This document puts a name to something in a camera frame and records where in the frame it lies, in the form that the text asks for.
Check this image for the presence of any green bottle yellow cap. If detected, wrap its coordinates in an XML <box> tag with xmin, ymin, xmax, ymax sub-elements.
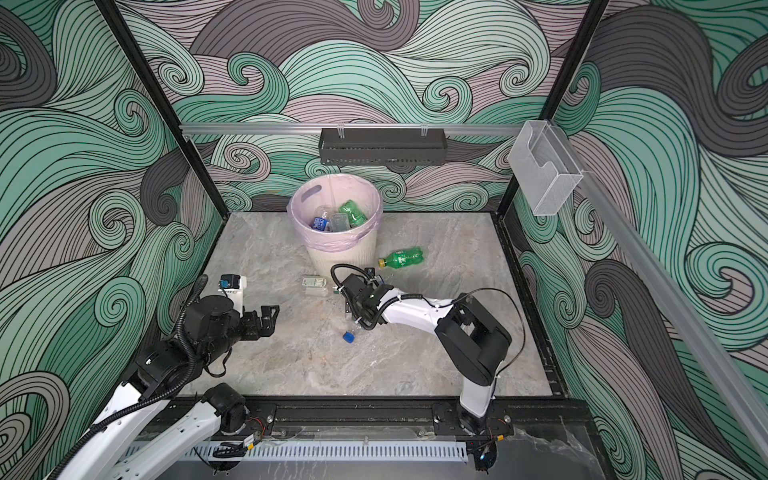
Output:
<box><xmin>339</xmin><ymin>200</ymin><xmax>368</xmax><ymax>228</ymax></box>

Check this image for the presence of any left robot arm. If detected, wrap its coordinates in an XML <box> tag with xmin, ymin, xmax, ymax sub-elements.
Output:
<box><xmin>49</xmin><ymin>274</ymin><xmax>280</xmax><ymax>479</ymax></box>

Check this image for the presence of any pink bin liner bag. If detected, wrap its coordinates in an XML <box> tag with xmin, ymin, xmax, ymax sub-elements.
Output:
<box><xmin>287</xmin><ymin>174</ymin><xmax>383</xmax><ymax>253</ymax></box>

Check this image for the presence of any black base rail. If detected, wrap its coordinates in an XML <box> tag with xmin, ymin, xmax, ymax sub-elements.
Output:
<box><xmin>215</xmin><ymin>395</ymin><xmax>590</xmax><ymax>438</ymax></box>

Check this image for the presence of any black wall tray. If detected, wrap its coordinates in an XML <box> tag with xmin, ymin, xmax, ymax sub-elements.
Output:
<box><xmin>318</xmin><ymin>127</ymin><xmax>448</xmax><ymax>167</ymax></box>

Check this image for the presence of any pepsi label clear bottle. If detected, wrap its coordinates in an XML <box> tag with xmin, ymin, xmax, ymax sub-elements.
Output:
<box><xmin>310</xmin><ymin>213</ymin><xmax>331</xmax><ymax>232</ymax></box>

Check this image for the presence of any white slotted cable duct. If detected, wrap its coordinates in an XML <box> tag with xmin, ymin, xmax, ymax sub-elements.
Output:
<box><xmin>180</xmin><ymin>440</ymin><xmax>469</xmax><ymax>463</ymax></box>

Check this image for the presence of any clear square bottle green label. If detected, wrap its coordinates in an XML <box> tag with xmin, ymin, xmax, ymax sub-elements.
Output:
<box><xmin>301</xmin><ymin>276</ymin><xmax>330</xmax><ymax>297</ymax></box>

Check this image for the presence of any aluminium right rail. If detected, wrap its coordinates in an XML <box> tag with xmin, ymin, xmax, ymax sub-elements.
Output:
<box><xmin>549</xmin><ymin>125</ymin><xmax>767</xmax><ymax>460</ymax></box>

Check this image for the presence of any clear bottle green white label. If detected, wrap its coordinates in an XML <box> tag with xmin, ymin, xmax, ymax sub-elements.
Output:
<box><xmin>328</xmin><ymin>212</ymin><xmax>351</xmax><ymax>233</ymax></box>

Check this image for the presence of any aluminium back rail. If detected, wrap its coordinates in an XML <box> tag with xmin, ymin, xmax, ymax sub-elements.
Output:
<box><xmin>180</xmin><ymin>122</ymin><xmax>523</xmax><ymax>137</ymax></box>

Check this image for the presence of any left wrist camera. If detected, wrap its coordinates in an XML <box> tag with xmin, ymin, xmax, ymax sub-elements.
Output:
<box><xmin>219</xmin><ymin>274</ymin><xmax>247</xmax><ymax>314</ymax></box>

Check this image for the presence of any clear acrylic wall holder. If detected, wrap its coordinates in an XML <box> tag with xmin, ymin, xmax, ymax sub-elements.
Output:
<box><xmin>507</xmin><ymin>120</ymin><xmax>583</xmax><ymax>217</ymax></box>

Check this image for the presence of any aluminium rail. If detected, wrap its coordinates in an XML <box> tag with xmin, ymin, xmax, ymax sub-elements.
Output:
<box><xmin>549</xmin><ymin>125</ymin><xmax>767</xmax><ymax>460</ymax></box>
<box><xmin>180</xmin><ymin>122</ymin><xmax>523</xmax><ymax>137</ymax></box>

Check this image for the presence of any white ribbed waste bin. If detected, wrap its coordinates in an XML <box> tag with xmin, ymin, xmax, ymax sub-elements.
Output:
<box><xmin>307</xmin><ymin>232</ymin><xmax>378</xmax><ymax>279</ymax></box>

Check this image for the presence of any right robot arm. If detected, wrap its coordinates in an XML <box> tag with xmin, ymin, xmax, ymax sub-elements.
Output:
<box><xmin>330</xmin><ymin>263</ymin><xmax>513</xmax><ymax>422</ymax></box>

